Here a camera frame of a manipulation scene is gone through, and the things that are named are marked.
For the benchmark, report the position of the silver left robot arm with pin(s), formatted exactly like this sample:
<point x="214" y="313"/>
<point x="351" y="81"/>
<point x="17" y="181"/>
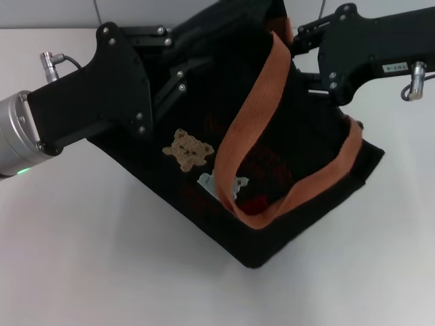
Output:
<point x="15" y="136"/>

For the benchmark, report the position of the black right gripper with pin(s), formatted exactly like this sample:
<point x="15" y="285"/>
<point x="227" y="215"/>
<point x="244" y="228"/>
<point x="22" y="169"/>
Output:
<point x="360" y="47"/>

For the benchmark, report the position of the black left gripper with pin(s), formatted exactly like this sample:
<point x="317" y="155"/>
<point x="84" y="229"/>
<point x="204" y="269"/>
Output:
<point x="108" y="91"/>

